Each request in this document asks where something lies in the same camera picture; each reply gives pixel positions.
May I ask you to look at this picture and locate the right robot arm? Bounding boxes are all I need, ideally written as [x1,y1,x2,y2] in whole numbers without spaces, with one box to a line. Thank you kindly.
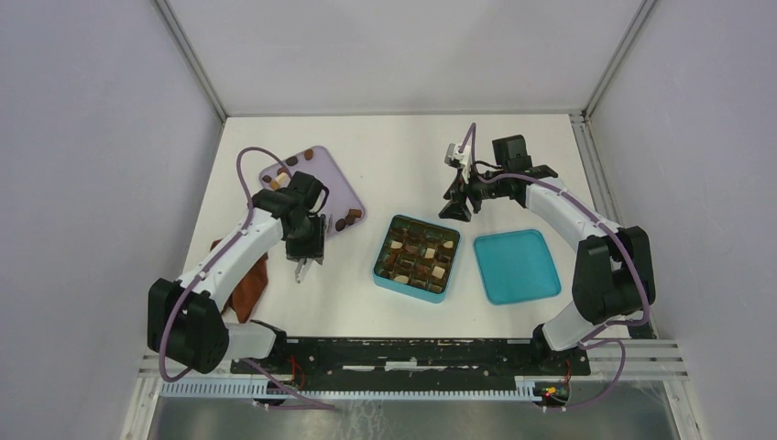
[439,130,655,374]

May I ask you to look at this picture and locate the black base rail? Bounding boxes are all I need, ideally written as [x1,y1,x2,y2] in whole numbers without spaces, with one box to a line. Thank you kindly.
[231,336,591,391]

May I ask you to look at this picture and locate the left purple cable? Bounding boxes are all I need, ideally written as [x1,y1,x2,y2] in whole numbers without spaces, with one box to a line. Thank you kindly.
[158,147,338,411]

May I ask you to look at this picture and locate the metal kitchen tongs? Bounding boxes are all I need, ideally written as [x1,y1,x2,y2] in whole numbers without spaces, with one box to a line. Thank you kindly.
[294,212,332,285]

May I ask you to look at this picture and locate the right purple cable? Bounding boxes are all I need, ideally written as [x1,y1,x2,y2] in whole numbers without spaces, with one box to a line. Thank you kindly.
[461,122,651,411]

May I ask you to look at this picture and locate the teal box lid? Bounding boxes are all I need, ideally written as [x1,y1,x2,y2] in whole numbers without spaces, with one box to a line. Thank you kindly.
[473,229,562,305]

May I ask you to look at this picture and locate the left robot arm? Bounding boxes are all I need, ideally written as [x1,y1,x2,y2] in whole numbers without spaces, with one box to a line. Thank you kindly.
[147,171,329,374]

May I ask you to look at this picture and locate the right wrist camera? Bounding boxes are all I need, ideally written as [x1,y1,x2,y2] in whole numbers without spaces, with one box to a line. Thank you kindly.
[443,143,473,183]

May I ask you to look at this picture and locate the purple tray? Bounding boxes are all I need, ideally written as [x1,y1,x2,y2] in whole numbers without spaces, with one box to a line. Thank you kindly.
[257,145,367,238]

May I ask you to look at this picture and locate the teal chocolate box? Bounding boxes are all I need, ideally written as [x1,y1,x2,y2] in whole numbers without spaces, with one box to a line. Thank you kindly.
[372,214,461,303]

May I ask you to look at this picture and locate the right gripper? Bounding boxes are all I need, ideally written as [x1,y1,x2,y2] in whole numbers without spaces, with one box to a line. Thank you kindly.
[439,162,508,223]

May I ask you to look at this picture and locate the brown cloth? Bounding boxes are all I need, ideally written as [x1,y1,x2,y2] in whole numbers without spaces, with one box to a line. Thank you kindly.
[221,253,268,324]

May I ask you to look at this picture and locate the purple cable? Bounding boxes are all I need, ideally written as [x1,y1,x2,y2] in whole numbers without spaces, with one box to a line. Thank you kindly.
[158,147,338,411]
[461,122,651,411]

